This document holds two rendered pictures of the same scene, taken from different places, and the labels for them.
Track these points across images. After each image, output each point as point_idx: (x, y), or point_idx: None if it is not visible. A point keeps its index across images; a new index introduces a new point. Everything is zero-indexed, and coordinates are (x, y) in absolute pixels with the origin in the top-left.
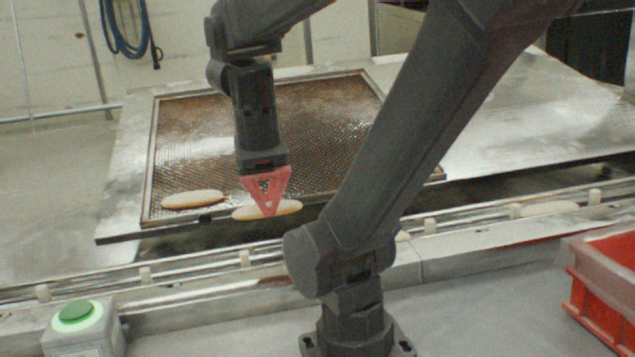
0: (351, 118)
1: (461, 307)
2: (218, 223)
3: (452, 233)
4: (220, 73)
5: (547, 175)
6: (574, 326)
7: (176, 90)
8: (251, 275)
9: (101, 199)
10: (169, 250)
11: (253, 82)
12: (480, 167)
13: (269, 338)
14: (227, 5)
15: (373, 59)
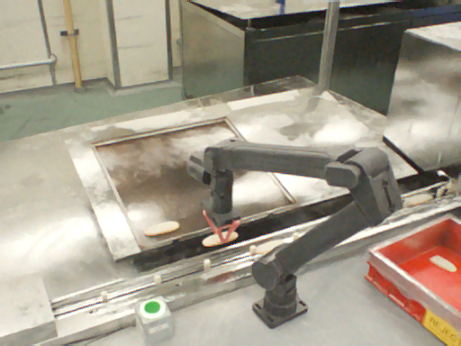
0: None
1: (319, 280)
2: (182, 242)
3: None
4: (203, 173)
5: None
6: (369, 286)
7: (100, 134)
8: (217, 274)
9: (70, 221)
10: (148, 259)
11: (227, 183)
12: (313, 196)
13: (235, 305)
14: (222, 151)
15: (228, 104)
